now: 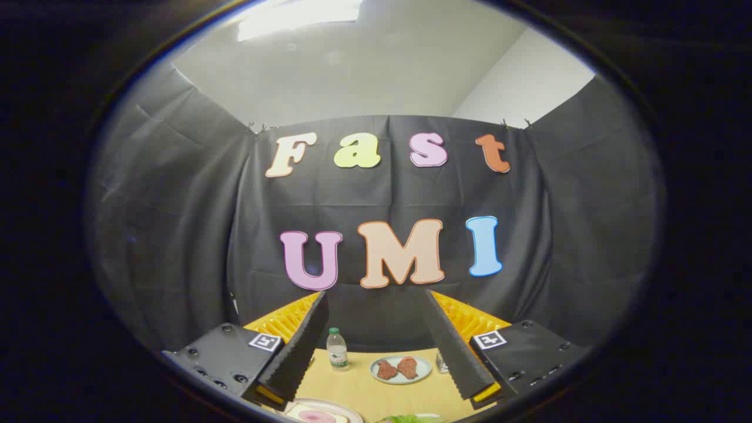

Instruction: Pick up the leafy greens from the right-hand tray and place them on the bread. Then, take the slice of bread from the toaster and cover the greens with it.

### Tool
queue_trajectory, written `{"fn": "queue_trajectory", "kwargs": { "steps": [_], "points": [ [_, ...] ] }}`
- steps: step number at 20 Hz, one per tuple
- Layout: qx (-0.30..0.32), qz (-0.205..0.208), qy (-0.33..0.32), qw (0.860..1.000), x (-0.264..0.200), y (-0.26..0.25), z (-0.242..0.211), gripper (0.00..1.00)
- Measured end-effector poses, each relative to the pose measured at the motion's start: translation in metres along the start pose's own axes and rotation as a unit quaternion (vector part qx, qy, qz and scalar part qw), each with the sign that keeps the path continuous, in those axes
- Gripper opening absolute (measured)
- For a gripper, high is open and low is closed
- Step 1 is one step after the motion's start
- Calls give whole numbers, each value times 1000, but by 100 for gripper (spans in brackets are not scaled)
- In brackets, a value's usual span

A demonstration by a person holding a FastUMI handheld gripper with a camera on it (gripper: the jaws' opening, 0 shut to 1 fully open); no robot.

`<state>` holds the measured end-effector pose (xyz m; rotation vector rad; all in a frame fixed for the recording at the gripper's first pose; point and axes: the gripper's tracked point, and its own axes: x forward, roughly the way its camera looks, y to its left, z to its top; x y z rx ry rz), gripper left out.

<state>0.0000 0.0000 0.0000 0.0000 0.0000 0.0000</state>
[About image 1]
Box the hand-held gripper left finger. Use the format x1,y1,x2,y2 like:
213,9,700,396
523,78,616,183
162,291,330,412

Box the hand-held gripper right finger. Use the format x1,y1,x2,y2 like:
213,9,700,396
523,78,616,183
424,290,591,410

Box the green lettuce leaf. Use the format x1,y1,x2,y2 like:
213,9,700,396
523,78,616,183
376,414,447,423

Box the light blue plate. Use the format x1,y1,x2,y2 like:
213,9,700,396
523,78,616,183
370,355,433,385

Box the clear plastic water bottle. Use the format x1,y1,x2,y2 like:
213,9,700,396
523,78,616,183
327,327,348,372

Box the large white round plate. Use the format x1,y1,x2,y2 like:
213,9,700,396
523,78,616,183
276,398,365,423

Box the ceiling light panel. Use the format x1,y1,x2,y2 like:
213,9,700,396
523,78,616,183
235,0,365,42

